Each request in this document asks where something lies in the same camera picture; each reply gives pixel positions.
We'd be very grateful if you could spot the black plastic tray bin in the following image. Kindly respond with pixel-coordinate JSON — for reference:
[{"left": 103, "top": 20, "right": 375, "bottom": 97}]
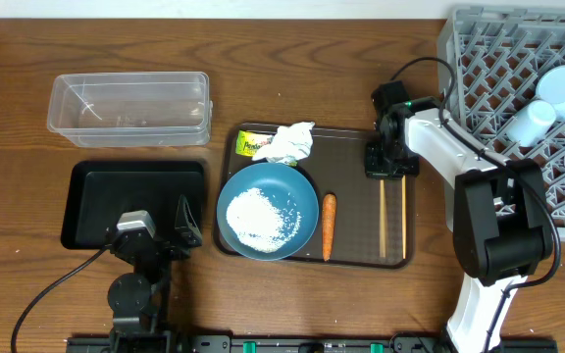
[{"left": 61, "top": 161, "right": 206, "bottom": 250}]

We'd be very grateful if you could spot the wooden chopstick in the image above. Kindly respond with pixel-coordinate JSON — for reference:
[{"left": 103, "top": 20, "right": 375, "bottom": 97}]
[
  {"left": 380, "top": 179, "right": 387, "bottom": 258},
  {"left": 401, "top": 176, "right": 407, "bottom": 260}
]

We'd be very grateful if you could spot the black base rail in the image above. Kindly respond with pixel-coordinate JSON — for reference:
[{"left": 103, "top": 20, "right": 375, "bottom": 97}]
[{"left": 65, "top": 333, "right": 558, "bottom": 353}]

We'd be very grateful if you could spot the clear plastic storage bin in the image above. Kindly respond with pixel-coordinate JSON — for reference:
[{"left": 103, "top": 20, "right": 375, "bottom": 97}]
[{"left": 47, "top": 72, "right": 213, "bottom": 148}]

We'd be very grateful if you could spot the light blue cup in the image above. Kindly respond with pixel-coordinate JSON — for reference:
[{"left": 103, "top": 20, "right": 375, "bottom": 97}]
[{"left": 506, "top": 100, "right": 556, "bottom": 147}]

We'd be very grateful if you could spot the dark blue plate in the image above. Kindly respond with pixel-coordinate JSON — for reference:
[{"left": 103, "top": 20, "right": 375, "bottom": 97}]
[{"left": 217, "top": 163, "right": 320, "bottom": 261}]

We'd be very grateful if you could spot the yellow green snack wrapper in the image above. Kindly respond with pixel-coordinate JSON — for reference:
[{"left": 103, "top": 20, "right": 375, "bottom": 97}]
[{"left": 235, "top": 130, "right": 274, "bottom": 157}]

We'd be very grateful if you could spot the white rice pile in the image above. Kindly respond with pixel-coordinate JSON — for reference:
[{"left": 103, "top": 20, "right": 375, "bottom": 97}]
[{"left": 226, "top": 188, "right": 302, "bottom": 253}]

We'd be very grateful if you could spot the brown serving tray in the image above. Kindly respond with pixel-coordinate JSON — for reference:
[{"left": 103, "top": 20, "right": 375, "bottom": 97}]
[{"left": 213, "top": 123, "right": 415, "bottom": 270}]

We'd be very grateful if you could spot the orange carrot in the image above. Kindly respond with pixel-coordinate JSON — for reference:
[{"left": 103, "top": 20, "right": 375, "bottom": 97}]
[{"left": 322, "top": 193, "right": 336, "bottom": 262}]

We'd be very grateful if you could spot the grey dishwasher rack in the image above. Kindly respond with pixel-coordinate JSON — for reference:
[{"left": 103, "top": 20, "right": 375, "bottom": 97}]
[{"left": 437, "top": 6, "right": 565, "bottom": 242}]

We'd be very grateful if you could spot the crumpled white paper napkin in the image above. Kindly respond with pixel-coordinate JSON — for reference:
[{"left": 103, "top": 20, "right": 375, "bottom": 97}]
[{"left": 252, "top": 122, "right": 315, "bottom": 165}]

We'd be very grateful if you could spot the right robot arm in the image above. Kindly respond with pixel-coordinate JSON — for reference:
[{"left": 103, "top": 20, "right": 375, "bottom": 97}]
[{"left": 365, "top": 80, "right": 555, "bottom": 352}]

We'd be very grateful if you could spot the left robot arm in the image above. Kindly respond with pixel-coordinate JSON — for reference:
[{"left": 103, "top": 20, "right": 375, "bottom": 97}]
[{"left": 107, "top": 195, "right": 202, "bottom": 352}]

